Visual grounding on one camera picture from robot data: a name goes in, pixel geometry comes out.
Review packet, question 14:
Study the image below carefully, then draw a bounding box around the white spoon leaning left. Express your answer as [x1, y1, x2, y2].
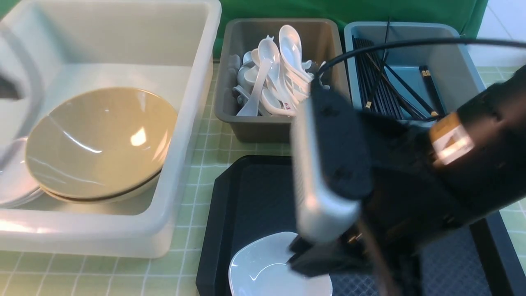
[233, 36, 281, 117]

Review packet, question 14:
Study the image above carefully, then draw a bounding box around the white spoon with red print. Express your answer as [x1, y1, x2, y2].
[261, 87, 296, 117]

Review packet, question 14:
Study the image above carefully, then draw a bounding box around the grey plastic spoon bin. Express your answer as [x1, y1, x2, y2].
[214, 18, 343, 143]

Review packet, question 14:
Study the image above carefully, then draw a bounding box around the white dish in tub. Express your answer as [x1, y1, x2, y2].
[0, 137, 43, 208]

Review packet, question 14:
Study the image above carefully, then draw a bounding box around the tan noodle bowl in tub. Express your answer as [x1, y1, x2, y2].
[40, 170, 162, 204]

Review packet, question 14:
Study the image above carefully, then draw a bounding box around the bundle of black chopsticks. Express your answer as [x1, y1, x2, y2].
[355, 50, 428, 120]

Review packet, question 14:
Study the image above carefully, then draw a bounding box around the black chopstick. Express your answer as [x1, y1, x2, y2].
[419, 65, 446, 116]

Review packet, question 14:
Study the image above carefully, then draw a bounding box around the white square dish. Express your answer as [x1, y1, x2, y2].
[228, 232, 333, 296]

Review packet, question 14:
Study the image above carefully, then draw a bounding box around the white spoon top centre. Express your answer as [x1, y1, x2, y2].
[278, 25, 313, 83]

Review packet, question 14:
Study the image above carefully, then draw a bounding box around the tan noodle bowl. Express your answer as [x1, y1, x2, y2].
[25, 87, 178, 198]
[40, 170, 162, 204]

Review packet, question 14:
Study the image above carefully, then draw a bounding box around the large white plastic tub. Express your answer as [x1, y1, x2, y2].
[0, 0, 221, 258]

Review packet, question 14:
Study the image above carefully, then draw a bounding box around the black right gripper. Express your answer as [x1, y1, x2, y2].
[287, 113, 473, 296]

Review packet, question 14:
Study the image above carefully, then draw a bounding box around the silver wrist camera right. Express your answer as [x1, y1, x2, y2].
[291, 81, 373, 244]

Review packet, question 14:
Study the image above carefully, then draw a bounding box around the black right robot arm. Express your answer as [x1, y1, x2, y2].
[288, 68, 525, 296]

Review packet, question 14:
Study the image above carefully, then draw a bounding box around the blue plastic chopstick bin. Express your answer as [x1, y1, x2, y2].
[344, 22, 485, 120]

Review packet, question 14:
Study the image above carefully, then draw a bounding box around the black plastic serving tray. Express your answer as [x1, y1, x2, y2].
[196, 155, 526, 296]

